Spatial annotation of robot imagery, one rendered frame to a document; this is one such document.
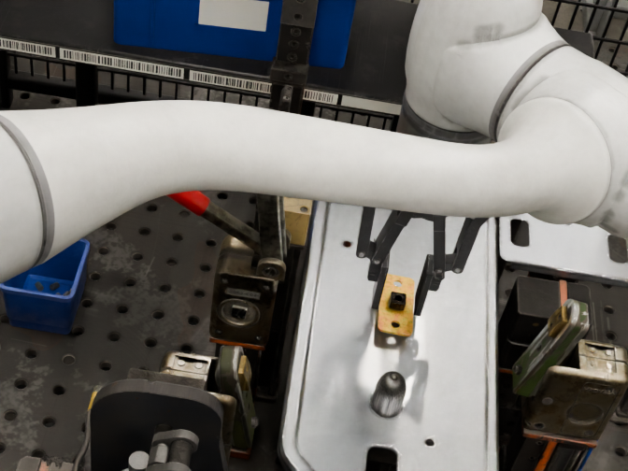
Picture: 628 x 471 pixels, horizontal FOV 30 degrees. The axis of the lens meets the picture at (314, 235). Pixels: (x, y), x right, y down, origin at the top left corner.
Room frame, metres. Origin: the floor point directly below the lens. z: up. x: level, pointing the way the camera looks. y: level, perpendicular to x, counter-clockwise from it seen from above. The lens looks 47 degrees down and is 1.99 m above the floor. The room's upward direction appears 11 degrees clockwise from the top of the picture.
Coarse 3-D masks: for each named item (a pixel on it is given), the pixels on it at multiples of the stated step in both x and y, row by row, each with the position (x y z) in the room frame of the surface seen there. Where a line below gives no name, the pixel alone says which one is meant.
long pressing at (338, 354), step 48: (336, 240) 0.93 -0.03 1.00; (432, 240) 0.96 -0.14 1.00; (480, 240) 0.98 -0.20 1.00; (336, 288) 0.86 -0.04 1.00; (480, 288) 0.90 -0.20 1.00; (336, 336) 0.79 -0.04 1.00; (384, 336) 0.81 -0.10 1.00; (432, 336) 0.82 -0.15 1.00; (480, 336) 0.83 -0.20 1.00; (288, 384) 0.72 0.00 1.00; (336, 384) 0.73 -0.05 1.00; (432, 384) 0.75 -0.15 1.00; (480, 384) 0.77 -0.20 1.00; (288, 432) 0.66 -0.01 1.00; (336, 432) 0.67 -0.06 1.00; (384, 432) 0.68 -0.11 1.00; (432, 432) 0.69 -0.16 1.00; (480, 432) 0.71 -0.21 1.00
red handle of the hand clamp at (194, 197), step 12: (192, 192) 0.84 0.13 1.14; (180, 204) 0.83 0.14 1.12; (192, 204) 0.83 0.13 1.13; (204, 204) 0.83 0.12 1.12; (204, 216) 0.83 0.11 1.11; (216, 216) 0.83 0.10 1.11; (228, 216) 0.84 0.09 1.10; (228, 228) 0.83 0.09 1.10; (240, 228) 0.83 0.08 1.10; (240, 240) 0.83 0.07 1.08; (252, 240) 0.83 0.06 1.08
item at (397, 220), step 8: (392, 216) 0.84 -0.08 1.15; (400, 216) 0.83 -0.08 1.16; (408, 216) 0.83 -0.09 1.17; (384, 224) 0.85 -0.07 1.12; (392, 224) 0.83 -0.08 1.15; (400, 224) 0.83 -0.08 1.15; (384, 232) 0.84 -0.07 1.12; (392, 232) 0.83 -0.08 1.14; (400, 232) 0.83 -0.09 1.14; (376, 240) 0.85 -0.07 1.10; (384, 240) 0.83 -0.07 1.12; (392, 240) 0.83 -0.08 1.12; (376, 248) 0.84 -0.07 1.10; (384, 248) 0.83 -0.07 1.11; (376, 256) 0.83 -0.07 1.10; (384, 256) 0.83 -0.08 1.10; (376, 264) 0.83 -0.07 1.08
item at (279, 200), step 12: (264, 204) 0.82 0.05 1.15; (276, 204) 0.82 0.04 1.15; (264, 216) 0.82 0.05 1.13; (276, 216) 0.82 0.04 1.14; (264, 228) 0.82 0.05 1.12; (276, 228) 0.82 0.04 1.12; (264, 240) 0.82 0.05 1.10; (276, 240) 0.82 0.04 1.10; (264, 252) 0.82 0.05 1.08; (276, 252) 0.82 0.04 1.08
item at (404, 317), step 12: (396, 276) 0.88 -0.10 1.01; (384, 288) 0.86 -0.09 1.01; (396, 288) 0.87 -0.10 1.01; (408, 288) 0.87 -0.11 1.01; (384, 300) 0.84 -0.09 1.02; (408, 300) 0.85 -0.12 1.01; (384, 312) 0.83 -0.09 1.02; (396, 312) 0.83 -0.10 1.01; (408, 312) 0.83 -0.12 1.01; (384, 324) 0.81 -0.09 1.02; (408, 324) 0.82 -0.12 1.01
